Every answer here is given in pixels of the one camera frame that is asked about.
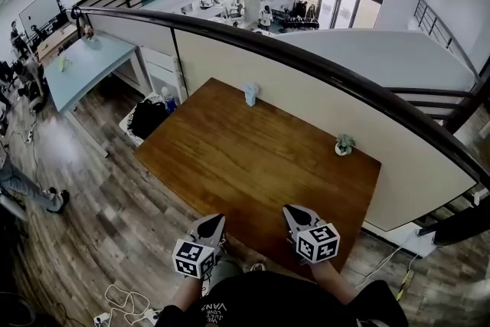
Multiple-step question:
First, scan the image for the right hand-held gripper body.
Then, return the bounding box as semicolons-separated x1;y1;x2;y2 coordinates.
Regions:
283;204;341;264

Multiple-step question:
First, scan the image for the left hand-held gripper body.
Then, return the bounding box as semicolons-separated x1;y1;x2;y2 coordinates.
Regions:
171;213;227;280

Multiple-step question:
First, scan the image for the light grey slotted plastic part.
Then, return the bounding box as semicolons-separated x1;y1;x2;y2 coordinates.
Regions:
243;82;260;108

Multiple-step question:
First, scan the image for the person's right forearm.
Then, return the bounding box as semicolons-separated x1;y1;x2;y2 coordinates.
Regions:
309;260;361;306

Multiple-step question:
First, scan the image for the person's left forearm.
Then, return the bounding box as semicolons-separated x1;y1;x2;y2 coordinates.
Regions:
168;276;211;319

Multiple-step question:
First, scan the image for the brown wooden table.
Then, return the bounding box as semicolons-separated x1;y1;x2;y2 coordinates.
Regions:
133;77;383;275

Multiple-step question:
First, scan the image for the person's black shirt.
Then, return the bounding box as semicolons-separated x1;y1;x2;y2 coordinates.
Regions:
155;271;409;327

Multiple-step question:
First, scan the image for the small potted plant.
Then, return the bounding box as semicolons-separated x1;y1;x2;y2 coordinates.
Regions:
335;133;357;157

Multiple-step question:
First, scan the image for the white power adapter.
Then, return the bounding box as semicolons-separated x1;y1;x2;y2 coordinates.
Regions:
416;227;437;257

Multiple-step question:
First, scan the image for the black bag in white bin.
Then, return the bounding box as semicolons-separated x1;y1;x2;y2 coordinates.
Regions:
118;91;181;147

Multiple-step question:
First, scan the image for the white storage unit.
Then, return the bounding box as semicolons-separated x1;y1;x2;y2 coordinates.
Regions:
139;45;188;97

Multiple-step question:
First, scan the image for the pale rectangular table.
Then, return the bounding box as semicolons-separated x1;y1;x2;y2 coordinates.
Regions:
44;32;150;114

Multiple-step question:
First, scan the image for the black side railing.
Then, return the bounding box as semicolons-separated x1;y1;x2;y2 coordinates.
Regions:
413;0;482;81

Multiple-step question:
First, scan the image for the white whiteboard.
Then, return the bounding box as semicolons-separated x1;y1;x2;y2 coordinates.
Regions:
18;0;60;38

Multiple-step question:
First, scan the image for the yellow black striped cable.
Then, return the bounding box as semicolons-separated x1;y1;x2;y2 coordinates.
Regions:
396;267;413;302

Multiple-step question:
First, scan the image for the beige partition with black rail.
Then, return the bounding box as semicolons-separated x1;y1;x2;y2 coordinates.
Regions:
70;5;490;233

